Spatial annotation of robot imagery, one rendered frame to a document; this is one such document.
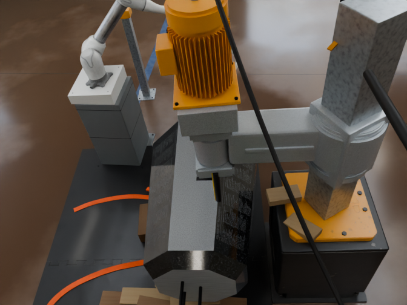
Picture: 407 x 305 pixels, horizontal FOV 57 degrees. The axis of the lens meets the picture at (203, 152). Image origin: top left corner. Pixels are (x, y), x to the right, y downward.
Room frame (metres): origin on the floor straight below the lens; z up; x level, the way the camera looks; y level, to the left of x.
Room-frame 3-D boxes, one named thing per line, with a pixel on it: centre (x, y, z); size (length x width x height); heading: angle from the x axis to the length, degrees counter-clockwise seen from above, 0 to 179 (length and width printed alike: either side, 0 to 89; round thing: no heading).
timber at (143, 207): (1.72, 0.56, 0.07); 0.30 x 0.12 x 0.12; 177
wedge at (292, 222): (1.07, -0.50, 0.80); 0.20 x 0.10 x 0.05; 37
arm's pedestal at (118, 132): (2.65, 0.78, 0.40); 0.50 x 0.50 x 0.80; 76
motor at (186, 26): (1.31, -0.04, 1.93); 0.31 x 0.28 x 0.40; 85
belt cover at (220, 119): (1.61, -0.08, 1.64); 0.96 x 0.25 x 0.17; 175
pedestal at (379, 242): (1.21, -0.70, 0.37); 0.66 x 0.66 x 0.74; 82
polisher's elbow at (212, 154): (1.31, -0.05, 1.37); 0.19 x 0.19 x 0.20
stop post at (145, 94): (3.52, 0.56, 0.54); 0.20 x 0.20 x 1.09; 82
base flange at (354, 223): (1.21, -0.70, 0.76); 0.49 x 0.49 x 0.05; 82
